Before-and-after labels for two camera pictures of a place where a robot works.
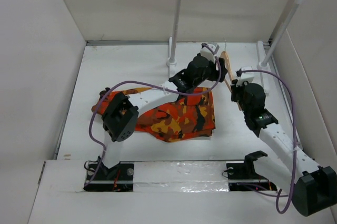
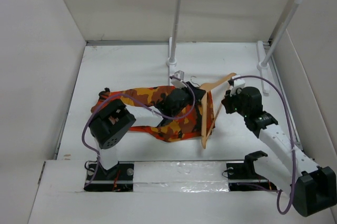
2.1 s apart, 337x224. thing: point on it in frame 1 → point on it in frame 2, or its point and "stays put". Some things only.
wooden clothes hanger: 229,78 → 224,81
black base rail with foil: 175,177 stays put
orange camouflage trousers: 192,116 stays put
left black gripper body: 210,73 → 188,98
